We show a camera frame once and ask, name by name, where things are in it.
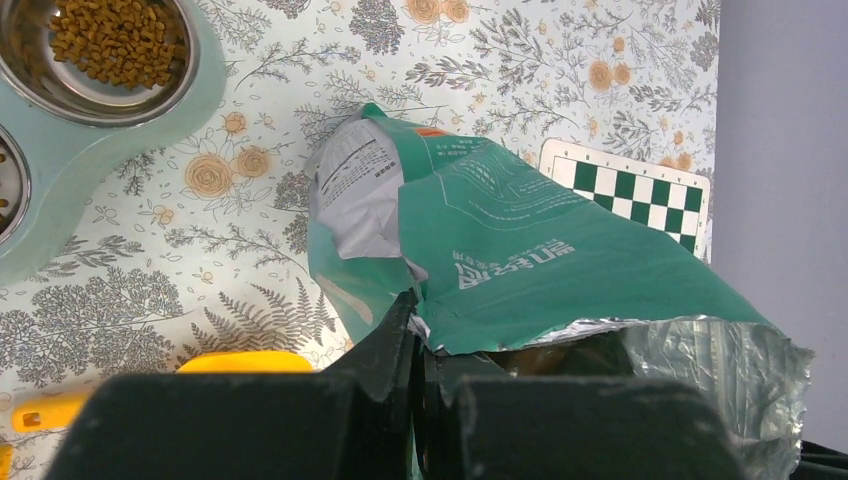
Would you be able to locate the green dog food bag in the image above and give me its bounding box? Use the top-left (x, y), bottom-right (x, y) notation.
top-left (307, 104), bottom-right (812, 479)

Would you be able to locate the orange plastic scoop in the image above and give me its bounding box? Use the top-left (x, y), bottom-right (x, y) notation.
top-left (11, 350), bottom-right (313, 433)

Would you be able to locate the green double pet bowl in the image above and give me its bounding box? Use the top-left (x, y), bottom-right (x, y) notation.
top-left (1, 1), bottom-right (226, 285)

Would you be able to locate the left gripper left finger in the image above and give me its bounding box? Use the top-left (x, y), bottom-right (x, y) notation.
top-left (46, 292), bottom-right (417, 479)

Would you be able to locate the floral tablecloth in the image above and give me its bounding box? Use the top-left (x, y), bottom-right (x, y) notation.
top-left (0, 0), bottom-right (722, 480)

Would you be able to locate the green white chessboard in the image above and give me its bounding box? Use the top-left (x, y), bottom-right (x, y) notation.
top-left (539, 138), bottom-right (711, 260)

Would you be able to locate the yellow toy block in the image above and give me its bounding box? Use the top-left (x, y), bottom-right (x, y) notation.
top-left (0, 444), bottom-right (14, 480)

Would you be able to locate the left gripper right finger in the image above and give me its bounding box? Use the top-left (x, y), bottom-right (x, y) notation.
top-left (423, 353), bottom-right (745, 479)

